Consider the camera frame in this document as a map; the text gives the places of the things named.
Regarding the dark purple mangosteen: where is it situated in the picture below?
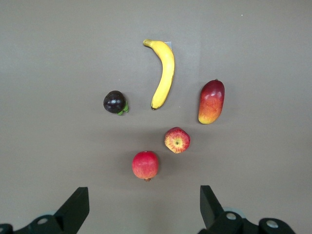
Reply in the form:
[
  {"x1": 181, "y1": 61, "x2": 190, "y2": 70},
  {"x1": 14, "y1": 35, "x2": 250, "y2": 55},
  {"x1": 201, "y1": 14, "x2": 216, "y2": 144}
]
[{"x1": 103, "y1": 90, "x2": 129, "y2": 116}]

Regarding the red yellow mango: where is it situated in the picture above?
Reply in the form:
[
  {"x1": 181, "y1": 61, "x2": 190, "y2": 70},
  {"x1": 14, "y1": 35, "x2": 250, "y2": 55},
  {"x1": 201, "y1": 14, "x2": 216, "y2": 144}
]
[{"x1": 197, "y1": 78, "x2": 225, "y2": 125}]

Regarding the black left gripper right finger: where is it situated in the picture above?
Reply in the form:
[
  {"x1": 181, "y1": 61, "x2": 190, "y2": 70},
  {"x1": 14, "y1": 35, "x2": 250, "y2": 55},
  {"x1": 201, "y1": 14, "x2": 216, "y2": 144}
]
[{"x1": 198, "y1": 185, "x2": 297, "y2": 234}]

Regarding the red pomegranate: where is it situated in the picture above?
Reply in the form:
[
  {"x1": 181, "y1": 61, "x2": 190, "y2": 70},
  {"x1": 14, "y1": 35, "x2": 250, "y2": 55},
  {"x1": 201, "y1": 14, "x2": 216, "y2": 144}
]
[{"x1": 132, "y1": 150, "x2": 159, "y2": 182}]

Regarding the red yellow apple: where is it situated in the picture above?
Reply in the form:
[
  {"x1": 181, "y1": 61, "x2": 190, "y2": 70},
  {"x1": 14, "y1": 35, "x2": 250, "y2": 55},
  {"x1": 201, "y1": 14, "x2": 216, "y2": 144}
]
[{"x1": 164, "y1": 126, "x2": 191, "y2": 154}]

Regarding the yellow banana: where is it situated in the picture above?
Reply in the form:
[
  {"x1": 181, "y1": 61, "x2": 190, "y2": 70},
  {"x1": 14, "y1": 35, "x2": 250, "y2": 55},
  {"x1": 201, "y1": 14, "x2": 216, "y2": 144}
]
[{"x1": 142, "y1": 39, "x2": 176, "y2": 111}]

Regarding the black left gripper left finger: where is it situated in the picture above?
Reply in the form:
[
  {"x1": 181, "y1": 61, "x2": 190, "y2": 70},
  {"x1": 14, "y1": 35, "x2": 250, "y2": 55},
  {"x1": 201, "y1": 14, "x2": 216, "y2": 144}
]
[{"x1": 0, "y1": 187, "x2": 90, "y2": 234}]

